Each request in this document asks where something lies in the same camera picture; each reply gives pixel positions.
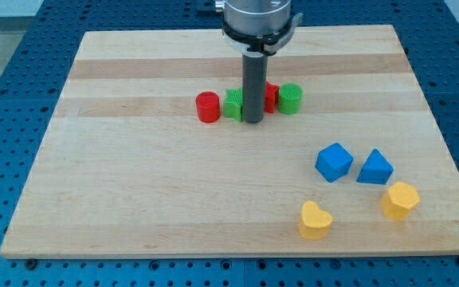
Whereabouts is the yellow hexagon block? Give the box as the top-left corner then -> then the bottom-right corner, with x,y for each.
380,181 -> 421,221

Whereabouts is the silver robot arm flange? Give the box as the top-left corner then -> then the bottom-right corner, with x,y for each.
215,0 -> 304,57

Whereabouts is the yellow heart block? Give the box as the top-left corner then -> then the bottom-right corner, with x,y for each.
298,201 -> 333,240

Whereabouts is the blue cube block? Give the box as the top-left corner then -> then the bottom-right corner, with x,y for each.
315,143 -> 354,183

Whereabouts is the red cylinder block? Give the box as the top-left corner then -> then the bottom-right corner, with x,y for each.
195,91 -> 221,123

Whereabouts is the blue triangle block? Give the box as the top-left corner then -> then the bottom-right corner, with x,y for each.
356,149 -> 394,185

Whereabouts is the wooden board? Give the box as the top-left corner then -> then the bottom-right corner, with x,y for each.
0,25 -> 459,259

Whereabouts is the red star block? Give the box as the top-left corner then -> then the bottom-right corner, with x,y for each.
264,81 -> 280,114

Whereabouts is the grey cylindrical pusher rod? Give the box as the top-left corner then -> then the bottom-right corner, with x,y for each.
242,55 -> 268,124

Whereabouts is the green star block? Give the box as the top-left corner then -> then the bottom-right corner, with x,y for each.
223,88 -> 243,122

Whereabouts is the green cylinder block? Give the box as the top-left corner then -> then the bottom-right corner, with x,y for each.
277,83 -> 303,115

